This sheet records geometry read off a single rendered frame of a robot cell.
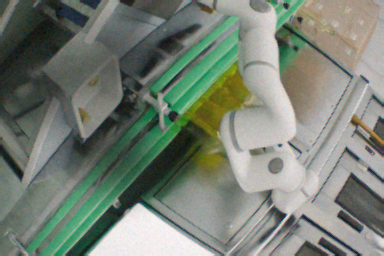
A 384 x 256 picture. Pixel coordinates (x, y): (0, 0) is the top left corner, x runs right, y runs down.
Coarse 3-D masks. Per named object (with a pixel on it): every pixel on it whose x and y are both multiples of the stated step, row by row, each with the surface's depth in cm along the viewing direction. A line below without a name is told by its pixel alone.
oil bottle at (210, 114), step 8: (192, 104) 159; (200, 104) 159; (208, 104) 159; (192, 112) 158; (200, 112) 158; (208, 112) 158; (216, 112) 158; (208, 120) 157; (216, 120) 156; (216, 128) 156
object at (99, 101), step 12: (108, 60) 129; (96, 72) 128; (108, 72) 140; (84, 84) 126; (96, 84) 145; (108, 84) 146; (120, 84) 143; (72, 96) 126; (84, 96) 143; (96, 96) 148; (108, 96) 149; (120, 96) 147; (84, 108) 146; (96, 108) 147; (108, 108) 147; (96, 120) 145; (84, 132) 141
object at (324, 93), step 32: (288, 32) 199; (288, 64) 191; (320, 64) 191; (288, 96) 183; (320, 96) 184; (352, 96) 180; (320, 128) 177; (352, 128) 176; (160, 160) 172; (320, 160) 167; (352, 160) 171; (128, 192) 166; (320, 192) 165; (352, 192) 164; (96, 224) 159; (288, 224) 158; (320, 224) 157; (352, 224) 156
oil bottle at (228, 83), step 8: (224, 72) 164; (216, 80) 163; (224, 80) 163; (232, 80) 163; (224, 88) 162; (232, 88) 162; (240, 88) 162; (232, 96) 161; (240, 96) 160; (248, 96) 160; (248, 104) 160
